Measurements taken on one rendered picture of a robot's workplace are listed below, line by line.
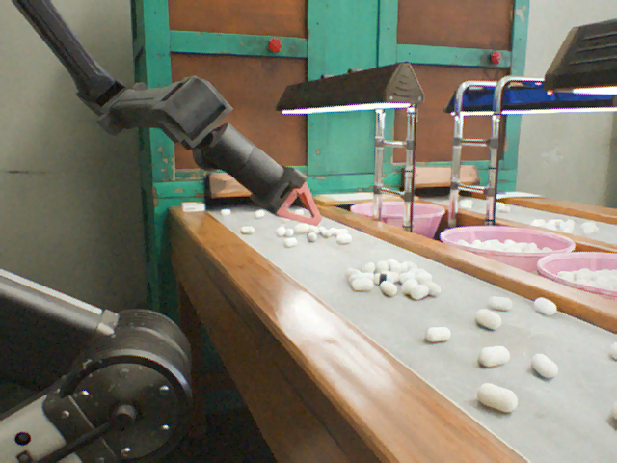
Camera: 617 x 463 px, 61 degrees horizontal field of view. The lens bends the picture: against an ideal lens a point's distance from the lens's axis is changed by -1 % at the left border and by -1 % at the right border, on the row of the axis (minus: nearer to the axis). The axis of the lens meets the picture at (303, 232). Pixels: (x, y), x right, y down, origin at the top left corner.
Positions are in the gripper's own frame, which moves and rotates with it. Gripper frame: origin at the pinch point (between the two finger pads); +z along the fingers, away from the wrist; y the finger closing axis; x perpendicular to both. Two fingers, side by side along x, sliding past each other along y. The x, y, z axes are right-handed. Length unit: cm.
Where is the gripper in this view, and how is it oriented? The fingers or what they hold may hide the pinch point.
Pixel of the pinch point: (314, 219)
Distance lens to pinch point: 81.2
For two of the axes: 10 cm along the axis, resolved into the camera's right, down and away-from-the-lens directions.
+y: -3.6, -1.7, 9.2
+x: -5.9, 8.0, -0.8
